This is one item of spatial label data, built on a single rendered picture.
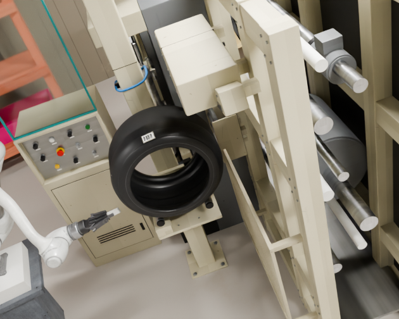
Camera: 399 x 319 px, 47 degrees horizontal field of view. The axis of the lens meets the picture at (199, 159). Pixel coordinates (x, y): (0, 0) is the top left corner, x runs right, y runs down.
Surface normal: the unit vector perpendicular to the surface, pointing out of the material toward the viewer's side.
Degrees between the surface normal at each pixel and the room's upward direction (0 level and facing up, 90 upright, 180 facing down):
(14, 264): 2
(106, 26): 90
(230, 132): 90
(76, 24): 90
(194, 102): 90
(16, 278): 2
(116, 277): 0
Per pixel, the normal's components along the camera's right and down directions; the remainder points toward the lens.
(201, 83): 0.22, 0.57
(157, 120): -0.13, -0.79
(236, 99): 0.13, 0.31
